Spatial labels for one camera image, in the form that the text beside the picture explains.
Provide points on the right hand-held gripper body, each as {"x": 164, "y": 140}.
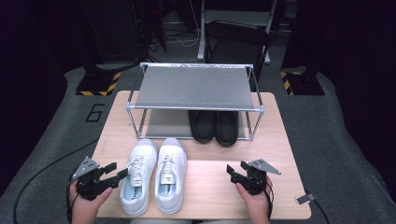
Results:
{"x": 255, "y": 183}

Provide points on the person's right hand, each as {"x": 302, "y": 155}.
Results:
{"x": 258, "y": 205}

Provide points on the person's left hand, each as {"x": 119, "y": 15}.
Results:
{"x": 82, "y": 207}

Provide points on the white metal desk frame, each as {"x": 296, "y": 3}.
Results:
{"x": 201, "y": 37}

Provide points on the white leather sneaker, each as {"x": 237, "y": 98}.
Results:
{"x": 138, "y": 180}
{"x": 170, "y": 177}

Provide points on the black stand base hazard stripes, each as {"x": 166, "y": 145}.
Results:
{"x": 303, "y": 84}
{"x": 98, "y": 82}

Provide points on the black cabinet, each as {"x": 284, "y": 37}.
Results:
{"x": 118, "y": 28}

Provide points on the metal frame shoe rack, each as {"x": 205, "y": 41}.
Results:
{"x": 194, "y": 87}

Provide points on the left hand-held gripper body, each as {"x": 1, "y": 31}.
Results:
{"x": 90, "y": 185}

